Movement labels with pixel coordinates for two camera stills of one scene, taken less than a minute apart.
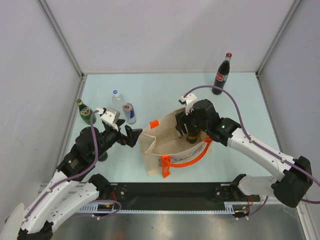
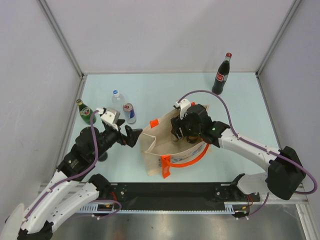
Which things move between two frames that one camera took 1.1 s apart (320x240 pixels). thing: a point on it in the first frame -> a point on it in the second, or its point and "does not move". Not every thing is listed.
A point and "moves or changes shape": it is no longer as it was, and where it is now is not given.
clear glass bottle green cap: x=177 y=133 moves or changes shape
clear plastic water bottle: x=118 y=99 does not move
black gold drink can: x=192 y=136 does not move
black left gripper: x=132 y=135 does not move
